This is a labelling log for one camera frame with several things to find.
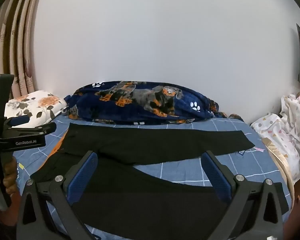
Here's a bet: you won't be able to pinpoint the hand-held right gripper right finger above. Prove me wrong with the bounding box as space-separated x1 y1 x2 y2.
201 151 284 240

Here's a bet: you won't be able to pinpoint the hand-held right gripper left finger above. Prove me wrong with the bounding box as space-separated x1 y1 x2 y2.
17 151 98 240

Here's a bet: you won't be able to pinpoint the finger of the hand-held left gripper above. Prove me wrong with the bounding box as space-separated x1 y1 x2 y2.
5 122 57 137
5 115 32 128

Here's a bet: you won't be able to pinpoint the black pants with orange lining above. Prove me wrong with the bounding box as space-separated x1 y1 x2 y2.
30 122 289 239

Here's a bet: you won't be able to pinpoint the person's left forearm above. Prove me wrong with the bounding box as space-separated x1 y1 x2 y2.
0 194 22 240

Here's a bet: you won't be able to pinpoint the person's left hand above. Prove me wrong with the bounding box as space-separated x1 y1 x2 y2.
0 156 18 195

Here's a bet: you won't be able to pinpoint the white floral pillow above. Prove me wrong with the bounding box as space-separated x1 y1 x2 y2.
4 90 69 126

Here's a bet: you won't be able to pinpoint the blue checked bed sheet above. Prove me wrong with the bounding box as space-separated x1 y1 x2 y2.
11 114 292 240

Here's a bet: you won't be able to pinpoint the pink patterned curtain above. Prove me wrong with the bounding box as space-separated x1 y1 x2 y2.
0 0 47 105

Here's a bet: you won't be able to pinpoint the beige mattress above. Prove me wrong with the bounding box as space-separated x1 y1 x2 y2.
264 140 295 205

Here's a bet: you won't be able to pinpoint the white patterned bedding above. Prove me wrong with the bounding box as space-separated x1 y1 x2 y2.
250 94 300 184

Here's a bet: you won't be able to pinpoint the navy dog print blanket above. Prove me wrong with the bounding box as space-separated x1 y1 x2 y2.
64 80 244 125

